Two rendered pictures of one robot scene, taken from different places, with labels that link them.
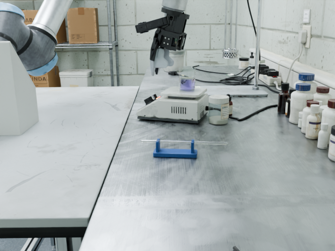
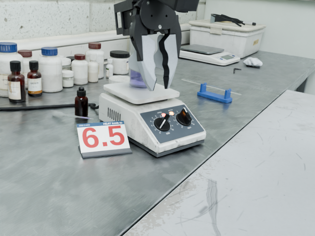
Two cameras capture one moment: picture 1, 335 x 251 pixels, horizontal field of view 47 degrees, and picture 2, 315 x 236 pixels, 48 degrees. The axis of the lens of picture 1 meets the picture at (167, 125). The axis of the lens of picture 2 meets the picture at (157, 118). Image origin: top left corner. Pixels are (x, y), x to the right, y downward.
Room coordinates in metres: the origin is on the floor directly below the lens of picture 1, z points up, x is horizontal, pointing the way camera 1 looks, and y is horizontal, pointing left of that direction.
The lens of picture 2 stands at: (1.78, 0.33, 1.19)
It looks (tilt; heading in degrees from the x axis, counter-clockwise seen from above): 20 degrees down; 209
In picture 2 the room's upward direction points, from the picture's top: 5 degrees clockwise
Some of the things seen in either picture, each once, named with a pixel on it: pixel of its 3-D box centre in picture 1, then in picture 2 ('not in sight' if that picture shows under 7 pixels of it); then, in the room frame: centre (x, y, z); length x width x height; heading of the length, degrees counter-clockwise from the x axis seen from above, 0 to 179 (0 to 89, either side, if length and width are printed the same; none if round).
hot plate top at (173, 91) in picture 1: (184, 91); (141, 90); (1.18, -0.05, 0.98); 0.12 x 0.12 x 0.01; 71
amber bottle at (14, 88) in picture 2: (284, 97); (16, 81); (1.23, -0.38, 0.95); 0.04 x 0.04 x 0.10
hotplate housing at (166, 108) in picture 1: (176, 104); (147, 114); (1.19, -0.03, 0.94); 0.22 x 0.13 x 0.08; 71
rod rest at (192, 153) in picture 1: (175, 148); (214, 92); (0.85, -0.02, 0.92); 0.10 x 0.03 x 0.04; 83
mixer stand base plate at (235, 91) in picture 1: (226, 90); not in sight; (1.59, -0.25, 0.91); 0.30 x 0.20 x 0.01; 90
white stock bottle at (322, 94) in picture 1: (321, 103); (26, 69); (1.14, -0.46, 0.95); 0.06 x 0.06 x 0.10
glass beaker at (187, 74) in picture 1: (186, 78); (142, 70); (1.17, -0.06, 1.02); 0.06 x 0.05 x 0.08; 138
